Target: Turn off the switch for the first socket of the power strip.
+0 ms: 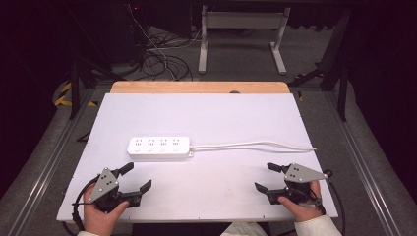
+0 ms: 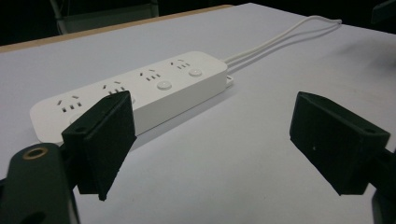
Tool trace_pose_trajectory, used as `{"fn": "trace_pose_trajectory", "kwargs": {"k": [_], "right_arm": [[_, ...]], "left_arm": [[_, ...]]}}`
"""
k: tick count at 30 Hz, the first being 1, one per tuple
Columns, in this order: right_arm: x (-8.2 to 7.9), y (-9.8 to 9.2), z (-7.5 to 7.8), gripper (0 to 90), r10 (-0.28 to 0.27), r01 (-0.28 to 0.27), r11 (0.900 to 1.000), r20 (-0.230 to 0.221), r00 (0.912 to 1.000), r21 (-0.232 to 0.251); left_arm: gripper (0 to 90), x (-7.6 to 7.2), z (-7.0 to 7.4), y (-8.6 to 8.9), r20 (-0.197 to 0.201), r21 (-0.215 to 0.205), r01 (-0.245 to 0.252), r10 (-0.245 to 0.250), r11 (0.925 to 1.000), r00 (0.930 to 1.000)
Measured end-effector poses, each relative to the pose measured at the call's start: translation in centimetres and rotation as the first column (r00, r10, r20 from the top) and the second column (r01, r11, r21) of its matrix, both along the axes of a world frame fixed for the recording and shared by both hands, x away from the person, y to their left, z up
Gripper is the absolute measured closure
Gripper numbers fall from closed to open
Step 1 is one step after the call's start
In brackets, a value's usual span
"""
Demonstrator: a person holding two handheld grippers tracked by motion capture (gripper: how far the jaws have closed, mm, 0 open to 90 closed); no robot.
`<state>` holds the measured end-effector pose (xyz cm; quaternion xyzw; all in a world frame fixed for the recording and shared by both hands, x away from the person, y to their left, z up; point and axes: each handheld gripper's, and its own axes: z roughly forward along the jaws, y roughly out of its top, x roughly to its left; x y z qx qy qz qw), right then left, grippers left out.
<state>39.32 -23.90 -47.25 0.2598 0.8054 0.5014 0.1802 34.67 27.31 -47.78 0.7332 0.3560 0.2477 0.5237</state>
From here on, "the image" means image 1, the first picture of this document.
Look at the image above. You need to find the yellow black hazard tape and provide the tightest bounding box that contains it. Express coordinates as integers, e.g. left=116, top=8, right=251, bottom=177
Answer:
left=53, top=81, right=99, bottom=108

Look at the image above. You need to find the person's left hand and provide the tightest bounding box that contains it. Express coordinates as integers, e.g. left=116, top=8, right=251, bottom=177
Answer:
left=83, top=186, right=131, bottom=236

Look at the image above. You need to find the tangle of black floor cables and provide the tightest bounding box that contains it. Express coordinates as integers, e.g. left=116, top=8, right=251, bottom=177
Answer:
left=139, top=28, right=257, bottom=82

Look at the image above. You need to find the white floor cable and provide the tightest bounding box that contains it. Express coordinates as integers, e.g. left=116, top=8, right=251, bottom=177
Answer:
left=126, top=3, right=204, bottom=82

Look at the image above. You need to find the white metal desk frame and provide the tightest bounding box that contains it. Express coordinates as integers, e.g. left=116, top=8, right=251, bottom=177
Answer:
left=197, top=5, right=292, bottom=76

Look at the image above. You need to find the white board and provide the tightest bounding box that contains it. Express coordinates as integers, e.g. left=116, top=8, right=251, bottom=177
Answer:
left=55, top=91, right=339, bottom=224

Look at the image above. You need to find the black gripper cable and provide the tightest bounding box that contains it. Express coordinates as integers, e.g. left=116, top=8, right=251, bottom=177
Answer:
left=71, top=176, right=100, bottom=234
left=322, top=169, right=347, bottom=236

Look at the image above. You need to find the wooden table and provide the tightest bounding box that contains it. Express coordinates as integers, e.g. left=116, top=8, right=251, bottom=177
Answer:
left=109, top=81, right=291, bottom=95

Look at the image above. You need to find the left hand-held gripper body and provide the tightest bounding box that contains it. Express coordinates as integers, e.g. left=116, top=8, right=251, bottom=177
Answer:
left=87, top=167, right=144, bottom=214

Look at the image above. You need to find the black metal stand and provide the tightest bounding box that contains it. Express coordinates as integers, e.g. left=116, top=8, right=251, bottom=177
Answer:
left=288, top=8, right=353, bottom=123
left=67, top=6, right=127, bottom=121

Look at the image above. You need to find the person's right hand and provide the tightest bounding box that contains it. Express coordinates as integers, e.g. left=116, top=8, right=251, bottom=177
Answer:
left=277, top=179, right=325, bottom=223

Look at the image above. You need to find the white power strip cable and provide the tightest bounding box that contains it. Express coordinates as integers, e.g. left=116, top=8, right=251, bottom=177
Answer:
left=189, top=140, right=318, bottom=153

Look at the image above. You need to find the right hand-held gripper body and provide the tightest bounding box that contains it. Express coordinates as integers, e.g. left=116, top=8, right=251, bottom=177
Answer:
left=266, top=162, right=329, bottom=207

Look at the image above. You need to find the person's white clothing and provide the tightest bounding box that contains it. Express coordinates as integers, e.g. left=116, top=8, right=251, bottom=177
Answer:
left=219, top=221, right=268, bottom=236

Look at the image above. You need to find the white power strip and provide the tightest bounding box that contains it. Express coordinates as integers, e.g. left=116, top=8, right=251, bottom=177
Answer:
left=126, top=136, right=195, bottom=161

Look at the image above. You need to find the aluminium floor rail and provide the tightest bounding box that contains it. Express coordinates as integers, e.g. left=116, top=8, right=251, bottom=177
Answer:
left=5, top=88, right=99, bottom=236
left=323, top=91, right=407, bottom=236

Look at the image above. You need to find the black equipment cabinet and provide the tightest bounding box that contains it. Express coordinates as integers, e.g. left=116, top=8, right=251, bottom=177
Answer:
left=70, top=1, right=149, bottom=67

